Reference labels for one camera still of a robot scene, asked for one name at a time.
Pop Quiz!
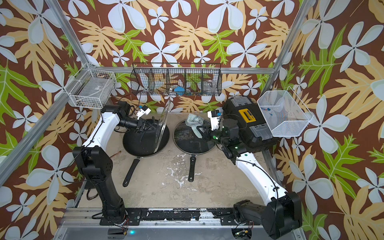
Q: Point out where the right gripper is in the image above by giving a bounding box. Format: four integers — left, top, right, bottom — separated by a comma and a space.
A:
197, 125, 231, 149

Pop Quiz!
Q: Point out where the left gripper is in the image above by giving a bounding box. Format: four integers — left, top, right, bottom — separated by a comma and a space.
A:
119, 118, 157, 134

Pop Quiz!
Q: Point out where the grey-green cloth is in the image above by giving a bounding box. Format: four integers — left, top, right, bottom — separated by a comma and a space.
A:
185, 114, 204, 139

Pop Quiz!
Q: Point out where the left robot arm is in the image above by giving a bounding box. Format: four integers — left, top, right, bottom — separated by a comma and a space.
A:
73, 101, 158, 226

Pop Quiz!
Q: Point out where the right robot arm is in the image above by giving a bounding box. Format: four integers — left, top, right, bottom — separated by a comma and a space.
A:
197, 119, 303, 239

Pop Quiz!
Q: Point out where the left black frying pan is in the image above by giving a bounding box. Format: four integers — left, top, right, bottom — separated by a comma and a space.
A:
123, 119, 158, 187

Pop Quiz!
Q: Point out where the black frying pan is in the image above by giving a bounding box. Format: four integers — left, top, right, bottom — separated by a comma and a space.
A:
173, 119, 217, 183
123, 119, 158, 187

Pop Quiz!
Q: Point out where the right black frying pan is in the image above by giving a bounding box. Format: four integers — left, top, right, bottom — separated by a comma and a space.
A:
173, 119, 217, 183

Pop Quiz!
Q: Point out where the black toolbox yellow latch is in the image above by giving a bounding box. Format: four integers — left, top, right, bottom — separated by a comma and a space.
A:
223, 96, 278, 153

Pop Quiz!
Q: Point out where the blue object in basket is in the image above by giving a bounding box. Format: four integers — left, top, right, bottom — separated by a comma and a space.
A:
174, 87, 186, 96

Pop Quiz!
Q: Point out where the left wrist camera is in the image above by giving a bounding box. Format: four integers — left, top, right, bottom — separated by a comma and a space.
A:
136, 106, 151, 120

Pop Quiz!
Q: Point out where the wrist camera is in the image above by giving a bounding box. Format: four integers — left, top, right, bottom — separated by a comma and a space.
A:
136, 106, 151, 120
208, 110, 222, 131

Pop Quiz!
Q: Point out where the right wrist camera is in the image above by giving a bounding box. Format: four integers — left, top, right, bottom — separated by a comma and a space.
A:
208, 110, 222, 131

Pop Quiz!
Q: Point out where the black wire basket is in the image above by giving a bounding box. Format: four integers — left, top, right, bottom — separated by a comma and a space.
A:
130, 63, 223, 96

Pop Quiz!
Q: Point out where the white wire basket left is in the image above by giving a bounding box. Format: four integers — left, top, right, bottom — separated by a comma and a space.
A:
66, 65, 117, 110

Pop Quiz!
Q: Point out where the white wire basket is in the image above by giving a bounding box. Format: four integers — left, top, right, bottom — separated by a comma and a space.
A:
66, 65, 117, 110
257, 90, 314, 138

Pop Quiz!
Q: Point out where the white wire basket right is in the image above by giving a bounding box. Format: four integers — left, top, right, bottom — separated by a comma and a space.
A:
257, 90, 314, 138

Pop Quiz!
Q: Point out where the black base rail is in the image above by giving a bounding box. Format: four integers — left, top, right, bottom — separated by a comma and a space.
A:
99, 207, 262, 226

